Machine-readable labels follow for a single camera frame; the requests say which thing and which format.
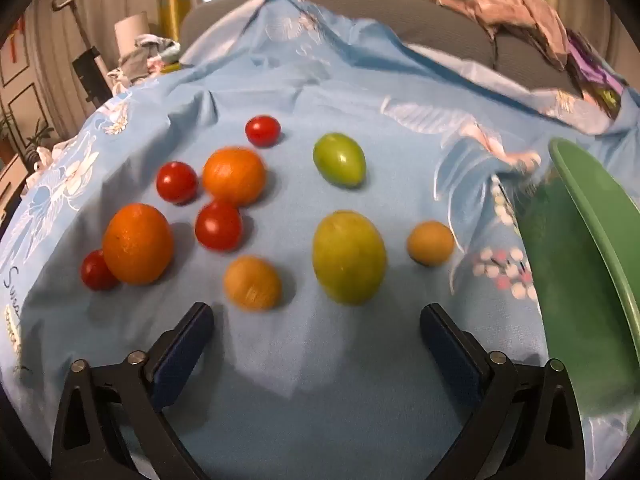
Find potted green plant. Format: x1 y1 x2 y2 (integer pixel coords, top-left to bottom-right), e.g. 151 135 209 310
0 112 56 166

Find small red cherry tomato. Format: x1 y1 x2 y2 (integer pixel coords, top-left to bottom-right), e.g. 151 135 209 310
245 115 282 148

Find green plastic bowl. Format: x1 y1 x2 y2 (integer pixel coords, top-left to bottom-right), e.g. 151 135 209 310
515 138 640 421

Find purple printed bag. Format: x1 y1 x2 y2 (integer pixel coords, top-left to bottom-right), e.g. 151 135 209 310
567 30 626 121

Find pink crumpled clothes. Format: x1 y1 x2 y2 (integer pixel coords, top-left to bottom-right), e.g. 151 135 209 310
416 0 571 71

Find white paper roll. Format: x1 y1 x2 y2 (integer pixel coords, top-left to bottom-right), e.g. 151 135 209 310
114 12 151 58

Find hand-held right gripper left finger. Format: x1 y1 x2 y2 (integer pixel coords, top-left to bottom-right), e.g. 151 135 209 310
50 301 216 480

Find grey sofa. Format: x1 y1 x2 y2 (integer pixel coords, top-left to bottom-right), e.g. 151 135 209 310
179 0 601 92

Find stick vacuum cleaner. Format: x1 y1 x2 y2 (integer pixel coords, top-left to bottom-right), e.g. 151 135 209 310
51 0 113 111

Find pile of crumpled clothes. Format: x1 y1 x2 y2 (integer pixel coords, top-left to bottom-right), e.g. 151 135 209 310
107 34 182 93

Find small yellow-orange kumquat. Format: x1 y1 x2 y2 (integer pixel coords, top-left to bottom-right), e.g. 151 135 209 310
406 221 456 267
223 255 283 311

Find large orange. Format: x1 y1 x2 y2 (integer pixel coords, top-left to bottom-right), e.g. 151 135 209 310
202 146 267 207
102 203 175 286

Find light blue floral blanket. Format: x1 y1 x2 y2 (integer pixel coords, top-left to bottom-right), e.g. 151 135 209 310
0 0 640 480

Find large green plum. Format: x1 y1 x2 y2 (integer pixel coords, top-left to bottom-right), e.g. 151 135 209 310
312 211 388 306

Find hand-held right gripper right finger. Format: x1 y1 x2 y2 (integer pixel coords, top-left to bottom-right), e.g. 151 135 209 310
419 302 586 480

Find small green plum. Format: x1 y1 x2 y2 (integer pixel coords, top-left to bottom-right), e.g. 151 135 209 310
313 132 367 189

